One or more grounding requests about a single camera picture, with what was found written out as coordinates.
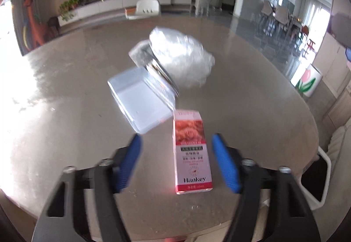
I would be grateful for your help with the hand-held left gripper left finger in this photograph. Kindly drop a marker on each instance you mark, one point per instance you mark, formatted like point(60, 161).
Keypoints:
point(131, 158)

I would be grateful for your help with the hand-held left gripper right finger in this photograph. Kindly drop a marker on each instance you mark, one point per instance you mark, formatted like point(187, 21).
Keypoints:
point(225, 162)

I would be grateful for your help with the pink and white carton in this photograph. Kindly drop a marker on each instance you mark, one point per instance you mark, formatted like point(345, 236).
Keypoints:
point(192, 154)

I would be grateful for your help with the clear plastic box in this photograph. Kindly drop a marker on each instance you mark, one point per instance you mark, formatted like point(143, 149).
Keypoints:
point(142, 99)

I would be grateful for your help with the clear plastic bag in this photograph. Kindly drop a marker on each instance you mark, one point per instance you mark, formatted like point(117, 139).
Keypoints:
point(181, 55)

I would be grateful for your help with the white chair with black seat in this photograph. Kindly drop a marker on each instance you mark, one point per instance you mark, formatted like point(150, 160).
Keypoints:
point(320, 176)

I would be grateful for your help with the white bin with tulip print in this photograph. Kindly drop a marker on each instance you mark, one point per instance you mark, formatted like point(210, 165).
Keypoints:
point(307, 81)

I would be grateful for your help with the red small chair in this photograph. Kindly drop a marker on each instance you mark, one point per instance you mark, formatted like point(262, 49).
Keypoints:
point(309, 46)

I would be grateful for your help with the white plastic chair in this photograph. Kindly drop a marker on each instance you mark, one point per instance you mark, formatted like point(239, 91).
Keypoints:
point(148, 7)

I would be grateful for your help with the white low cabinet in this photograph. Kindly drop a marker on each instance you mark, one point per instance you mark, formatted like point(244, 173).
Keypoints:
point(120, 3)

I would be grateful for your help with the dining table with chairs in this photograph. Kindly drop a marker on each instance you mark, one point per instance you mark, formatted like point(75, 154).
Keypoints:
point(279, 15)

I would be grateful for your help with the white stool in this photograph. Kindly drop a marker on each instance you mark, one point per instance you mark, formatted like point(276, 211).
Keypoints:
point(201, 5)

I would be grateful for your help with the potted green plant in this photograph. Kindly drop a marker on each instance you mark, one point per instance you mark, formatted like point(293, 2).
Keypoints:
point(68, 8)

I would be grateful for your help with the orange dinosaur toy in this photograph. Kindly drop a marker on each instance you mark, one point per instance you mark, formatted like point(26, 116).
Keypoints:
point(34, 25)

